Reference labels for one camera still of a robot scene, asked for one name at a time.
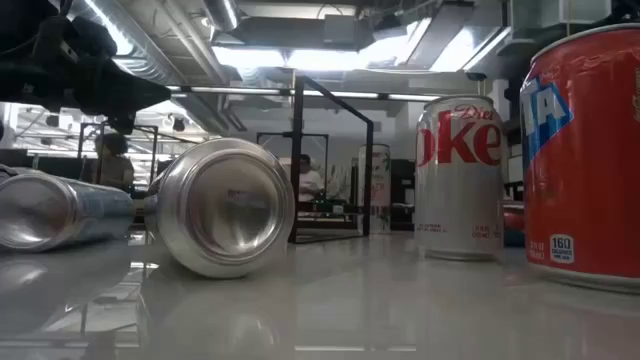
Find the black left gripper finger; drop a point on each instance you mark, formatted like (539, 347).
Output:
(122, 124)
(130, 92)

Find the white slim can black lid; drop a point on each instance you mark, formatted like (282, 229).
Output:
(382, 175)

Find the silver Diet Coke can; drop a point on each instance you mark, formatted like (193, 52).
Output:
(460, 190)

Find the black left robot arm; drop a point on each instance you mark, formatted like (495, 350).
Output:
(20, 20)

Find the person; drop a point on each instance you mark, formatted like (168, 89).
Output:
(309, 185)
(116, 165)

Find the long ceiling light strip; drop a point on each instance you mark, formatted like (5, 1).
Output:
(235, 91)

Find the blue and silver slim can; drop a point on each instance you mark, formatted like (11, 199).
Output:
(60, 210)

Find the red Coca-Cola can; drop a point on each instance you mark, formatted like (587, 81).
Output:
(225, 207)

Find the black cabinet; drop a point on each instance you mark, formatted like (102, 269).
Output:
(402, 195)

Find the round silver ceiling duct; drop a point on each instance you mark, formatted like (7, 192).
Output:
(220, 12)

